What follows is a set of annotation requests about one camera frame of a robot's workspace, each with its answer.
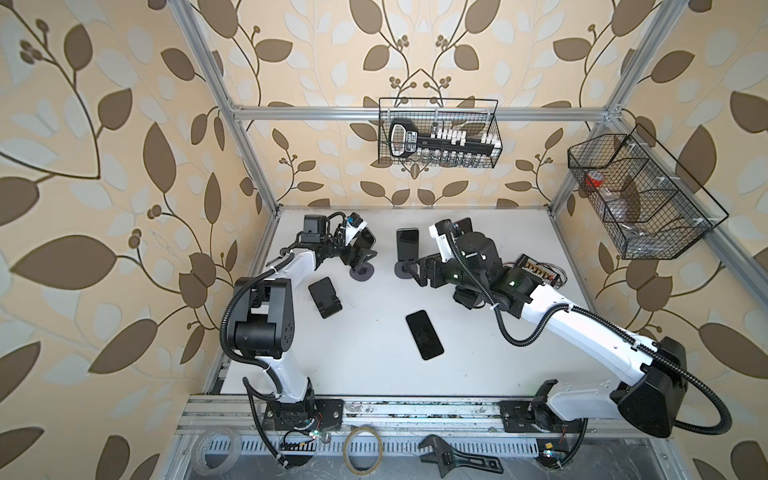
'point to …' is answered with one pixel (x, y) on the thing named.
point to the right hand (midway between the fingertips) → (417, 264)
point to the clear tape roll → (198, 449)
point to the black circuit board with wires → (545, 272)
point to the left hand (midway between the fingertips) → (366, 238)
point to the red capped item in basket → (594, 179)
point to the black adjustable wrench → (444, 458)
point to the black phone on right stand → (465, 225)
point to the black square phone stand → (325, 297)
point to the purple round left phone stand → (363, 273)
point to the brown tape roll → (345, 451)
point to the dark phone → (365, 239)
